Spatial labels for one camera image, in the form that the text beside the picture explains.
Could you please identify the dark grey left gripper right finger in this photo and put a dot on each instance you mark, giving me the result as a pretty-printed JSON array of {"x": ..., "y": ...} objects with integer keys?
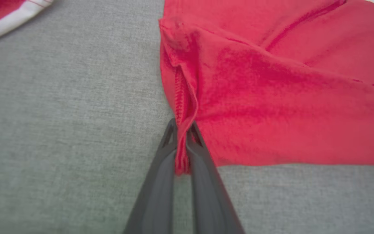
[{"x": 206, "y": 188}]

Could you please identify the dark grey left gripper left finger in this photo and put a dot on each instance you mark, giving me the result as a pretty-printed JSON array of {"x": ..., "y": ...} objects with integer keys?
[{"x": 156, "y": 188}]

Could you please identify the red jersey with white trim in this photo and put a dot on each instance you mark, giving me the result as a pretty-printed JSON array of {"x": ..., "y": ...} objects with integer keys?
[{"x": 271, "y": 97}]

